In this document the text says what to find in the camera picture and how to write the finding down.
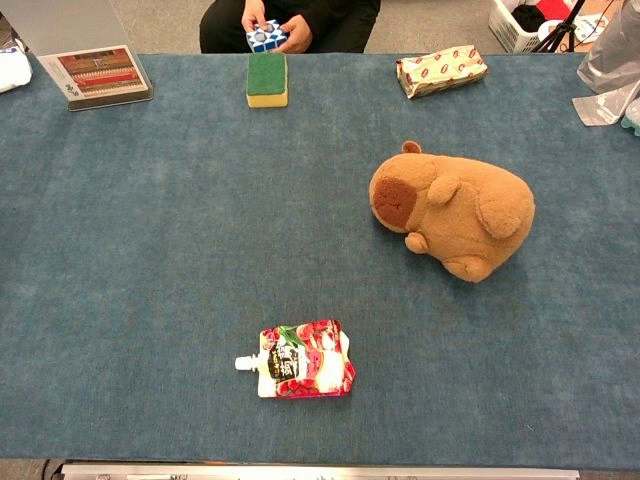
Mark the white cloth bag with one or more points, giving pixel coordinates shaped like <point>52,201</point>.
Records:
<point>12,70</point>

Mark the green yellow sponge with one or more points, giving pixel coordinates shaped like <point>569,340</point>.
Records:
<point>266,75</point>

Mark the green bottle pack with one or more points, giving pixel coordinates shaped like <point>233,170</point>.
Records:
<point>632,120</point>

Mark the gold foil wrapped package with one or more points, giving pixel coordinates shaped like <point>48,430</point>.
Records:
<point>442,70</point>

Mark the white plastic laundry basket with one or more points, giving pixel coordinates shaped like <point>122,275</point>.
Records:
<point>505,30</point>

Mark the person's left hand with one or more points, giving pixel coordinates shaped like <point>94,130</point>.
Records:
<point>300,35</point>

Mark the white blue printed paper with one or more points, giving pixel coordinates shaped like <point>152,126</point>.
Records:
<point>592,27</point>

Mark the flat cardboard box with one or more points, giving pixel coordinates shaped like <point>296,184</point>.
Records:
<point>100,75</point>

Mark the clear plastic bag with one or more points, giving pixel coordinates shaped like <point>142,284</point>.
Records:
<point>610,65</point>

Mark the person's right hand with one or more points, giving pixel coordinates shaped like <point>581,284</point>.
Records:
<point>254,17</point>

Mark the blue white puzzle toy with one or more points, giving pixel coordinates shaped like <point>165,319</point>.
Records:
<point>265,40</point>

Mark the brown capybara plush toy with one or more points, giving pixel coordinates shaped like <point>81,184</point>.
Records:
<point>465,215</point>

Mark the blue felt table mat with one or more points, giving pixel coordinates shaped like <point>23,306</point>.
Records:
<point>150,225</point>

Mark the person in black clothes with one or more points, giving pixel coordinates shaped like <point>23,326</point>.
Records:
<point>340,25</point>

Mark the red jelly drink pouch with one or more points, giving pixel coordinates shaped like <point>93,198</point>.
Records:
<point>310,365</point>

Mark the black tripod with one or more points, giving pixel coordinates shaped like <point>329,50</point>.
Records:
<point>560,30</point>

